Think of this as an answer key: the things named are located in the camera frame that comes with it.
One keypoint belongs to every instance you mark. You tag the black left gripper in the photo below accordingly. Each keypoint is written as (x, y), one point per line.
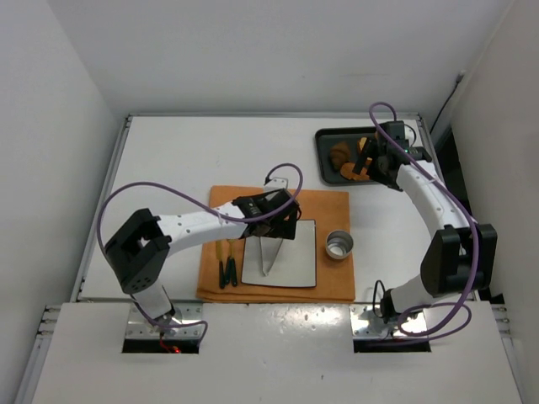
(277, 230)

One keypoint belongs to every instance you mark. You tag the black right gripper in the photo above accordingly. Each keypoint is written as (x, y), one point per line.
(370, 159)

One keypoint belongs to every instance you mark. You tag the stainless steel tongs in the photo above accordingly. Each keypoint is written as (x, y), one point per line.
(268, 251)

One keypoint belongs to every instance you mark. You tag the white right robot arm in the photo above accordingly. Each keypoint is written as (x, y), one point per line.
(460, 257)

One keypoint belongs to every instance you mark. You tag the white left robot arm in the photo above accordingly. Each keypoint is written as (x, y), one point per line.
(138, 250)

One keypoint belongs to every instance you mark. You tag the orange bread roll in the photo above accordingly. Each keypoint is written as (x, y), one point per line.
(362, 145)

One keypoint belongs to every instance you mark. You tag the toasted bread slice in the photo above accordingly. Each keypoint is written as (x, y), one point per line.
(347, 172)

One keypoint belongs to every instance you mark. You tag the brown croissant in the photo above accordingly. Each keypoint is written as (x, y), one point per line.
(339, 154)

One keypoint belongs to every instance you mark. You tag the white square plate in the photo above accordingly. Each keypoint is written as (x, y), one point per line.
(295, 266)

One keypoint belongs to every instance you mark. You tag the cream mug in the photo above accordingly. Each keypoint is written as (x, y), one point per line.
(339, 244)

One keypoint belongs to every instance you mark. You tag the orange cloth placemat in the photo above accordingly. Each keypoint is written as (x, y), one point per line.
(335, 279)

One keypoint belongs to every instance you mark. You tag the green handled gold spoon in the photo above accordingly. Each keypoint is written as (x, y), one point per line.
(231, 254)

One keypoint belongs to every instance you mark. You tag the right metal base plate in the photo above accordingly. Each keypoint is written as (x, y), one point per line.
(366, 326)

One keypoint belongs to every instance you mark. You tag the metal base plate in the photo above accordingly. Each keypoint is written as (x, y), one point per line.
(185, 324)
(366, 326)

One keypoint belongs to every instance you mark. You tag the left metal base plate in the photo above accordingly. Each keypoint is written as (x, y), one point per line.
(185, 324)

